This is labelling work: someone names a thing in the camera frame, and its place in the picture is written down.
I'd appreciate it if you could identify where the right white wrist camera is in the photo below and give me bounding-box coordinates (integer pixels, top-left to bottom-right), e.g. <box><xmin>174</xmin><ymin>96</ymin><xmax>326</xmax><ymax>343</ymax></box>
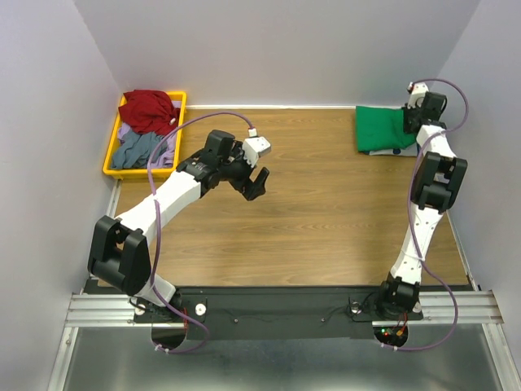
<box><xmin>406</xmin><ymin>81</ymin><xmax>429</xmax><ymax>109</ymax></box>

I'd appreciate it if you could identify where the grey blue t shirt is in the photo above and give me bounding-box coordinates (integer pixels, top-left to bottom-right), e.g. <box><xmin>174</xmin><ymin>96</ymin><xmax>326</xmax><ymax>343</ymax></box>
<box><xmin>110</xmin><ymin>130</ymin><xmax>163</xmax><ymax>170</ymax></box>

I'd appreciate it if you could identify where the folded blue printed t shirt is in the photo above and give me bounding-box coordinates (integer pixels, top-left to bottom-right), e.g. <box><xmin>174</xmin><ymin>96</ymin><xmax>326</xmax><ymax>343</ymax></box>
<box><xmin>363</xmin><ymin>143</ymin><xmax>419</xmax><ymax>157</ymax></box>

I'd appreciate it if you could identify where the aluminium frame rail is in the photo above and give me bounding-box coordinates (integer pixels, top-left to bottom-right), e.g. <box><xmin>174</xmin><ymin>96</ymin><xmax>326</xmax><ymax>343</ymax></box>
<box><xmin>46</xmin><ymin>178</ymin><xmax>142</xmax><ymax>391</ymax></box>

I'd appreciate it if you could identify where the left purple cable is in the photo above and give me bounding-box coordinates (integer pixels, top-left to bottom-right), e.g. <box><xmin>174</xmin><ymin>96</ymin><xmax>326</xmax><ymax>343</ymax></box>
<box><xmin>146</xmin><ymin>112</ymin><xmax>257</xmax><ymax>354</ymax></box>

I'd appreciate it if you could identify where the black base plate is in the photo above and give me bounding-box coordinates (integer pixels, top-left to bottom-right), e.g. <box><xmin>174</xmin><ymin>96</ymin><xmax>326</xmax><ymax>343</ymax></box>
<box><xmin>83</xmin><ymin>285</ymin><xmax>424</xmax><ymax>341</ymax></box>

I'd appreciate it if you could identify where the purple cable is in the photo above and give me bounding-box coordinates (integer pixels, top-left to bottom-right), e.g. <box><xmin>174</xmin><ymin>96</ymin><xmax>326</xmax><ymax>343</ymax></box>
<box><xmin>380</xmin><ymin>78</ymin><xmax>471</xmax><ymax>352</ymax></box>
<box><xmin>146</xmin><ymin>112</ymin><xmax>257</xmax><ymax>354</ymax></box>

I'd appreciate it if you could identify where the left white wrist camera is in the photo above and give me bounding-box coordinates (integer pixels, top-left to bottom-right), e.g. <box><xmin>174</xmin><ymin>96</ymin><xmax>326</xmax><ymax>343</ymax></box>
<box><xmin>242</xmin><ymin>136</ymin><xmax>271</xmax><ymax>168</ymax></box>

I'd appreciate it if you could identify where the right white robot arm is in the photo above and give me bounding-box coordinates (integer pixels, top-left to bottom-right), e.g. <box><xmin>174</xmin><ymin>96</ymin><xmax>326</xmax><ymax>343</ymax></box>
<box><xmin>375</xmin><ymin>82</ymin><xmax>468</xmax><ymax>319</ymax></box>

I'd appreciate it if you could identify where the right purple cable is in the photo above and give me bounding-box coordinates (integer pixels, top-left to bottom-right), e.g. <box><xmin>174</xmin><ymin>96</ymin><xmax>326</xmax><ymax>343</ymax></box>
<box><xmin>380</xmin><ymin>78</ymin><xmax>471</xmax><ymax>352</ymax></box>

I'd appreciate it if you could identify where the yellow plastic bin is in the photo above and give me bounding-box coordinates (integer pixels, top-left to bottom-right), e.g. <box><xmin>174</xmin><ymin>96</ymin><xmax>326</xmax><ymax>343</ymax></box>
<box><xmin>102</xmin><ymin>90</ymin><xmax>187</xmax><ymax>180</ymax></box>

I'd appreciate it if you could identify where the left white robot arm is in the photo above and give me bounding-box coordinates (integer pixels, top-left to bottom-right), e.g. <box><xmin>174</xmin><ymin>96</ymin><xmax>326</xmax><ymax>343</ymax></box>
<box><xmin>87</xmin><ymin>130</ymin><xmax>271</xmax><ymax>307</ymax></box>

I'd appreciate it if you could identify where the green t shirt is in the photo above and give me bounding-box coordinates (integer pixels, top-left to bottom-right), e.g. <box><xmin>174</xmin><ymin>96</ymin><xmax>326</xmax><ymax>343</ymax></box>
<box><xmin>355</xmin><ymin>106</ymin><xmax>416</xmax><ymax>152</ymax></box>

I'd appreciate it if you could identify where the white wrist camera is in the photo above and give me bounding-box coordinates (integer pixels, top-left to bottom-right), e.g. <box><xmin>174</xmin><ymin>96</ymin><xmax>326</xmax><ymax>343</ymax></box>
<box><xmin>242</xmin><ymin>136</ymin><xmax>271</xmax><ymax>168</ymax></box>
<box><xmin>406</xmin><ymin>81</ymin><xmax>429</xmax><ymax>109</ymax></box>

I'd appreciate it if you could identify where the red t shirt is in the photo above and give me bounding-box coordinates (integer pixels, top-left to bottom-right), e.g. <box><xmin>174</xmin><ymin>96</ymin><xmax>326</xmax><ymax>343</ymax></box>
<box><xmin>118</xmin><ymin>90</ymin><xmax>180</xmax><ymax>136</ymax></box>

